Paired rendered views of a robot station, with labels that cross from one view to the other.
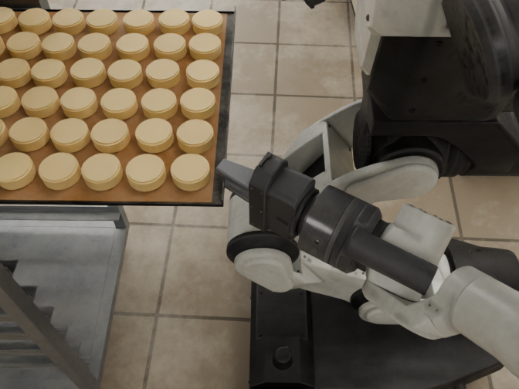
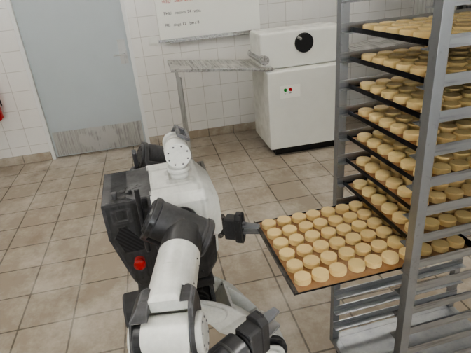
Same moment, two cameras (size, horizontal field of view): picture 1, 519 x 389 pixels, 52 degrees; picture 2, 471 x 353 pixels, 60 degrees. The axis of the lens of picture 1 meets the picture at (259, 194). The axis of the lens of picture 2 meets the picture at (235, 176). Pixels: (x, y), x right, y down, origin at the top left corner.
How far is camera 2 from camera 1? 166 cm
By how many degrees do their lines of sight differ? 99
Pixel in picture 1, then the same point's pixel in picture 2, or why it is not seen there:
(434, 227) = not seen: hidden behind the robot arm
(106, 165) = (296, 216)
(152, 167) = (281, 219)
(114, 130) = (303, 225)
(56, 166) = (313, 212)
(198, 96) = (281, 241)
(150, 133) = (290, 227)
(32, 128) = (333, 218)
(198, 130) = (272, 232)
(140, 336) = not seen: outside the picture
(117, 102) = (311, 232)
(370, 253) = not seen: hidden behind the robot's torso
